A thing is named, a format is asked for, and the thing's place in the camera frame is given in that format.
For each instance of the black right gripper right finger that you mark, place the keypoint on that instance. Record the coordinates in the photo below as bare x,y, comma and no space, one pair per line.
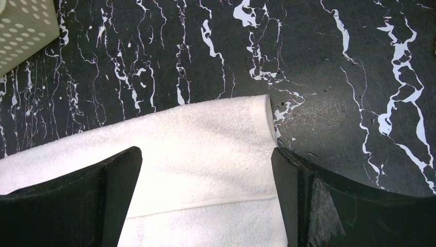
322,208

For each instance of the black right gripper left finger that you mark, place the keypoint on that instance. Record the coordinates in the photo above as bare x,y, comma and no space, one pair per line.
87,207

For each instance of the white terry towel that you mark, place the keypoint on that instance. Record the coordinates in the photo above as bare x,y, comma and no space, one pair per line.
206,177

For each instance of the green perforated plastic basket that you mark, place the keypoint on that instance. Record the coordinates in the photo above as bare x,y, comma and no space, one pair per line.
27,26

